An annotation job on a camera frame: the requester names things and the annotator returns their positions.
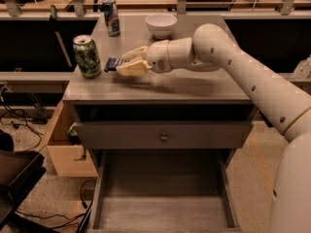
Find grey wooden cabinet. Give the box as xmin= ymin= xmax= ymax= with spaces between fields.
xmin=62 ymin=15 xmax=268 ymax=233

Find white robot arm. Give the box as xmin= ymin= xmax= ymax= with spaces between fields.
xmin=117 ymin=23 xmax=311 ymax=233

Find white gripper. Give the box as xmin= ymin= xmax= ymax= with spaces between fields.
xmin=117 ymin=40 xmax=170 ymax=77

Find white ceramic bowl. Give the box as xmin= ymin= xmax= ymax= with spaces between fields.
xmin=145 ymin=14 xmax=178 ymax=40

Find grey open bottom drawer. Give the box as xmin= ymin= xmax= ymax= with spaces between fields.
xmin=87 ymin=150 xmax=242 ymax=233

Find round metal drawer knob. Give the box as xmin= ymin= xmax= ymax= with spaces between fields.
xmin=159 ymin=133 xmax=169 ymax=143

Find light wooden box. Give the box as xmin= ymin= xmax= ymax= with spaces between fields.
xmin=40 ymin=101 xmax=97 ymax=178

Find grey upper drawer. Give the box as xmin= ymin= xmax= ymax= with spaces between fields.
xmin=75 ymin=121 xmax=252 ymax=150

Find dark tray stand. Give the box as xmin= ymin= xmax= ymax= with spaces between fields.
xmin=0 ymin=130 xmax=57 ymax=233

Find blue energy drink can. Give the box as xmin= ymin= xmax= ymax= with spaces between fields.
xmin=102 ymin=0 xmax=121 ymax=37

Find green soda can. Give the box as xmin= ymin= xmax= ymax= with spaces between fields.
xmin=73 ymin=35 xmax=101 ymax=79

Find black floor cables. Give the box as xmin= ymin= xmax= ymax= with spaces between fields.
xmin=0 ymin=84 xmax=44 ymax=152

